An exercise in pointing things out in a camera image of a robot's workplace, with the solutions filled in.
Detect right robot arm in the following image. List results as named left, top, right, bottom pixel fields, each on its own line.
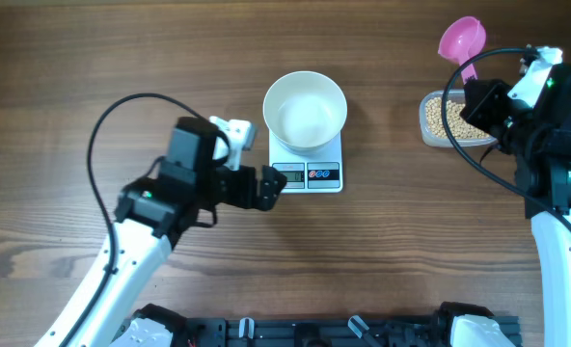
left=461, top=64, right=571, bottom=346

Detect white digital kitchen scale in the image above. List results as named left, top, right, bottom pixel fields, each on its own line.
left=269, top=133, right=344, bottom=194

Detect clear plastic soybean container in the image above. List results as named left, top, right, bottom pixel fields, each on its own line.
left=419, top=89, right=499, bottom=148

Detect pink plastic scoop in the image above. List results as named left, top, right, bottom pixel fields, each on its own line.
left=438, top=16, right=486, bottom=66

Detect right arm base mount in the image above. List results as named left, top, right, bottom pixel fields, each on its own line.
left=429, top=302, right=523, bottom=347

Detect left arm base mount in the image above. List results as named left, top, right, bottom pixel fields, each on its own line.
left=110, top=304, right=188, bottom=347

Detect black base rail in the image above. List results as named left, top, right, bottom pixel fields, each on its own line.
left=183, top=316, right=449, bottom=347

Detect white bowl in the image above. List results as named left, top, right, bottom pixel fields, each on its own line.
left=262, top=70, right=348, bottom=152

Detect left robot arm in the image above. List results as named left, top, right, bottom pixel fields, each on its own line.
left=38, top=116, right=286, bottom=346

